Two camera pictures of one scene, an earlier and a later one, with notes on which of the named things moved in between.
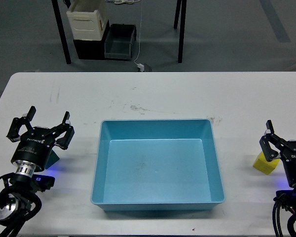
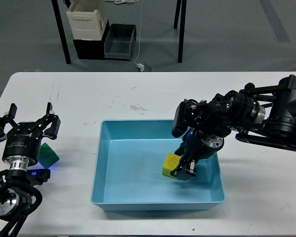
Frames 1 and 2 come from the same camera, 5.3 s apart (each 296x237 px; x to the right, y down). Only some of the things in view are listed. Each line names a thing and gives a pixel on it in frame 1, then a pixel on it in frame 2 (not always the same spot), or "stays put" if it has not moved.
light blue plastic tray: x=157 y=165 stays put
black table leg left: x=58 y=16 stays put
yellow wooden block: x=261 y=164 to x=171 y=162
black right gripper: x=294 y=159 to x=200 y=145
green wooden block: x=52 y=159 stays put
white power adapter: x=141 y=66 stays put
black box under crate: x=92 y=49 stays put
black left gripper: x=34 y=146 to x=22 y=146
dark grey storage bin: x=118 y=41 stays put
